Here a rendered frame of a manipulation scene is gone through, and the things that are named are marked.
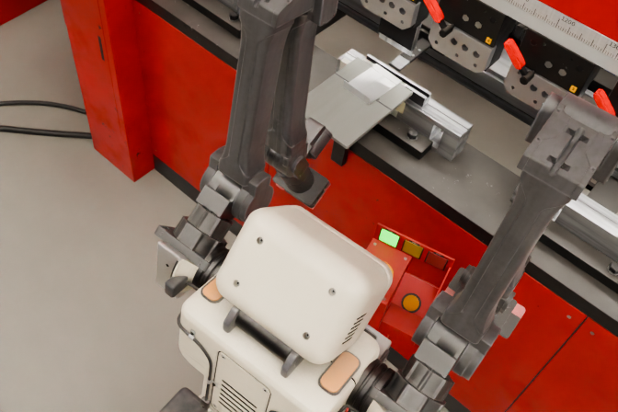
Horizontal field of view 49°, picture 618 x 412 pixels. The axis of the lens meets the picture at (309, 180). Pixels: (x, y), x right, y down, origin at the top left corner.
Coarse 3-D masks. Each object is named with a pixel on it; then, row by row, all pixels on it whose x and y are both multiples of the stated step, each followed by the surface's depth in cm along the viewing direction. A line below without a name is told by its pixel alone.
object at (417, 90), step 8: (368, 56) 178; (384, 64) 176; (392, 72) 175; (408, 80) 173; (408, 88) 172; (416, 88) 173; (424, 88) 172; (416, 96) 171; (424, 96) 170; (424, 104) 172
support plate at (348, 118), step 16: (352, 64) 175; (368, 64) 176; (336, 80) 171; (320, 96) 167; (336, 96) 167; (352, 96) 168; (384, 96) 169; (400, 96) 170; (320, 112) 163; (336, 112) 164; (352, 112) 164; (368, 112) 165; (384, 112) 165; (336, 128) 161; (352, 128) 161; (368, 128) 162
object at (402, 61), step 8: (424, 24) 183; (424, 32) 183; (424, 40) 183; (416, 48) 181; (424, 48) 181; (432, 48) 184; (400, 56) 178; (408, 56) 179; (416, 56) 179; (392, 64) 176; (400, 64) 176
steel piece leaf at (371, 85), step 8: (368, 72) 174; (376, 72) 174; (344, 80) 168; (352, 80) 171; (360, 80) 171; (368, 80) 172; (376, 80) 172; (384, 80) 172; (352, 88) 167; (360, 88) 170; (368, 88) 170; (376, 88) 170; (384, 88) 170; (360, 96) 167; (368, 96) 168; (376, 96) 168; (368, 104) 166
